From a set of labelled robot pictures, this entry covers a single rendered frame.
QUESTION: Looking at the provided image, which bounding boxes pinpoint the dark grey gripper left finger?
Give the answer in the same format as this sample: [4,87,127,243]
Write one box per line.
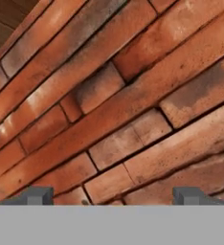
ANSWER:
[0,186,55,206]

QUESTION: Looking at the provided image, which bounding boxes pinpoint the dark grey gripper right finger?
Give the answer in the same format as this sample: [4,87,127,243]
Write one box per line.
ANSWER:
[171,187,224,206]

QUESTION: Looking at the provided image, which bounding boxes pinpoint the brown wooden cupboard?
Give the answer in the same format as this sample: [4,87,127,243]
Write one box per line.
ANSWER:
[0,0,41,59]

